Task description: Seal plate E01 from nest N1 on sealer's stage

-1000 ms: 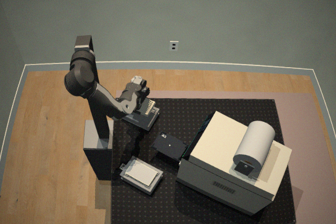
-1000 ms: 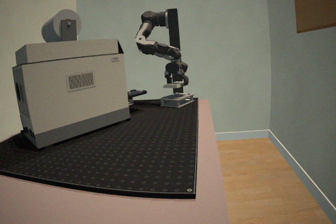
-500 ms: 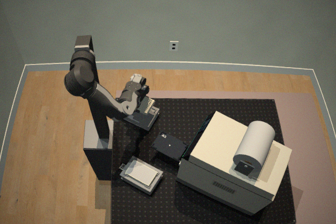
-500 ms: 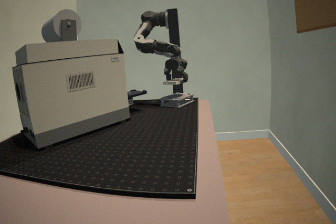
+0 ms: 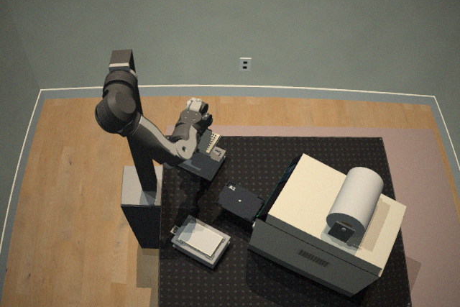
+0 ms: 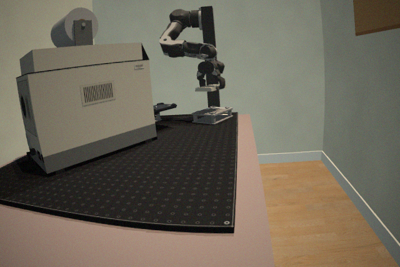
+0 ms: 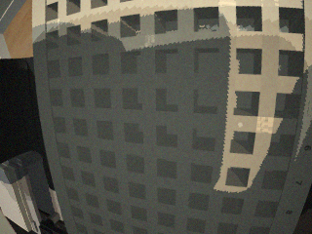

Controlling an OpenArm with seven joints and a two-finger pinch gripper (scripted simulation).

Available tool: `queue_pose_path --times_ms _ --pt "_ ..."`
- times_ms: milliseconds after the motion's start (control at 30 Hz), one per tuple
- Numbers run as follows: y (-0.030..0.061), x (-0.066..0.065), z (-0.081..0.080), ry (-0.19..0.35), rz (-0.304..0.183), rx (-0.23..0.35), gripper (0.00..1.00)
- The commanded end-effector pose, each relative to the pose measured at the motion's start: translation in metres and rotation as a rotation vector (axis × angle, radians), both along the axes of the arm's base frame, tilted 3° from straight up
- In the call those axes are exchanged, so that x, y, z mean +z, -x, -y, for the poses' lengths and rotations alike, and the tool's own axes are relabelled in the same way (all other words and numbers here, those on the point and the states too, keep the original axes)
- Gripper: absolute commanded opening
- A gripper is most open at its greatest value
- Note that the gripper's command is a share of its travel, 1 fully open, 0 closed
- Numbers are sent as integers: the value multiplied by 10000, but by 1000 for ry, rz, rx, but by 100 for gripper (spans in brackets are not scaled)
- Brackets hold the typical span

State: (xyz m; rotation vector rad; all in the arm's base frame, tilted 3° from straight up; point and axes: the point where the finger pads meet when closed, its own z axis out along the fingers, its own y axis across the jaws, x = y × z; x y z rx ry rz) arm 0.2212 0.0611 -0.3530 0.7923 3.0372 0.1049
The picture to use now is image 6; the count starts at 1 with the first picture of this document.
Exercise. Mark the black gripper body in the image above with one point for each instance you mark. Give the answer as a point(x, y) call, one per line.
point(208, 66)

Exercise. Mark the beige foil roll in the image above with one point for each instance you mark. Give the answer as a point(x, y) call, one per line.
point(62, 32)

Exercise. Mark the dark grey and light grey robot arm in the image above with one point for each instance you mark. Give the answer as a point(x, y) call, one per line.
point(179, 48)

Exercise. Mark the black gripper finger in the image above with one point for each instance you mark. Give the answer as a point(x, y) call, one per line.
point(217, 75)
point(200, 76)

